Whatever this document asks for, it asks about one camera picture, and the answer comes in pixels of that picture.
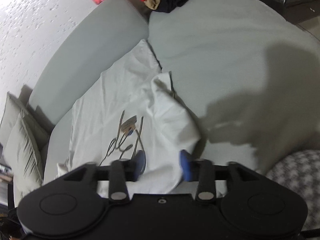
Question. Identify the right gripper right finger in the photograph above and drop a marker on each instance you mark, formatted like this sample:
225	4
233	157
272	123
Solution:
185	163

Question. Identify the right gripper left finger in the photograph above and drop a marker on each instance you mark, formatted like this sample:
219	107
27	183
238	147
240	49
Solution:
139	165

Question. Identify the grey sofa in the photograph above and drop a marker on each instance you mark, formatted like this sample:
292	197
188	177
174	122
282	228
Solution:
234	72

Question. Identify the patterned blue white rug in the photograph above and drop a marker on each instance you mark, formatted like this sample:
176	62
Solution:
300	173

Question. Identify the grey throw pillow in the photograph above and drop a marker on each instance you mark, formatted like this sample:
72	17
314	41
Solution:
23	153
13	108

